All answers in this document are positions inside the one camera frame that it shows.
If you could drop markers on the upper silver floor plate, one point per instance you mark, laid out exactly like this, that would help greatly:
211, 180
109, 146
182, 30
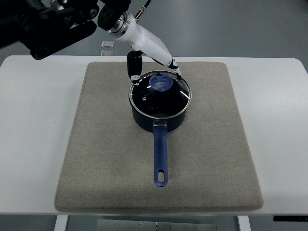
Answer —
107, 44

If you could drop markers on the glass pot lid blue knob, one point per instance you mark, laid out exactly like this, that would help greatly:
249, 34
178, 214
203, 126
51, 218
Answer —
160, 94

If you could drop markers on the beige felt mat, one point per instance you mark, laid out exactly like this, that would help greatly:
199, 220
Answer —
111, 165

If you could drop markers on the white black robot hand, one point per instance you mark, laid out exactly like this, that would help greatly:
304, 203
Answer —
127, 29

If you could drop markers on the silver floor plate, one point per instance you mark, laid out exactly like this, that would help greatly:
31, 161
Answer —
107, 53
107, 44

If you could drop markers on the lower silver floor plate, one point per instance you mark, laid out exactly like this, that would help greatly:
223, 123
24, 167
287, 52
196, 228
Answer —
107, 53

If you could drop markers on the metal plate under table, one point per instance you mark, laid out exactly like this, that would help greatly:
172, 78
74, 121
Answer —
128, 225

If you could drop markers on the dark blue saucepan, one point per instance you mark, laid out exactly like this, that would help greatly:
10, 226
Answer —
159, 127

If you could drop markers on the left white table leg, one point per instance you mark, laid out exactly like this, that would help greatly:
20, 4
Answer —
61, 223

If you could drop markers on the right white table leg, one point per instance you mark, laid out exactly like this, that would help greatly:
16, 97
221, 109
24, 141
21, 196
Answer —
244, 223

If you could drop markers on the white table leg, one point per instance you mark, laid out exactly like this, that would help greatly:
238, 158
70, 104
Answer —
61, 223
244, 223

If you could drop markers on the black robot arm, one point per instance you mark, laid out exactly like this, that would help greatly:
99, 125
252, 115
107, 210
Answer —
45, 30

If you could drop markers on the black table control panel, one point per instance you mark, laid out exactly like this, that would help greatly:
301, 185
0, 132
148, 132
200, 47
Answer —
290, 218

